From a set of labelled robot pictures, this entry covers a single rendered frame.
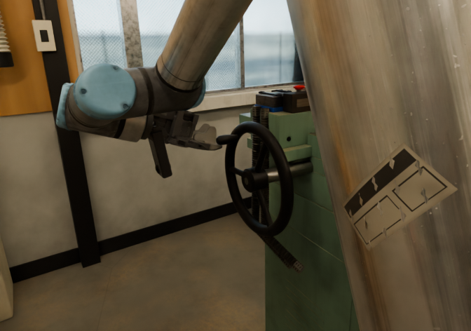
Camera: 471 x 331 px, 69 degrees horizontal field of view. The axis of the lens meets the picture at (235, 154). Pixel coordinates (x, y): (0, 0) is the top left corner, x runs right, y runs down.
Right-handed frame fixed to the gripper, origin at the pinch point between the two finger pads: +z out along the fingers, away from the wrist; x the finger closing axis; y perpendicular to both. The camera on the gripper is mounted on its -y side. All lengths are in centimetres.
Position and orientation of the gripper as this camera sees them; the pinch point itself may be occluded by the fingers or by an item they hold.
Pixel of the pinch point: (216, 148)
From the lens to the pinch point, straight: 87.1
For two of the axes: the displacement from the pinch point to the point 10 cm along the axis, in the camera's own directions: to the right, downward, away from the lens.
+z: 8.3, 1.7, 5.3
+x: -4.9, -2.4, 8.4
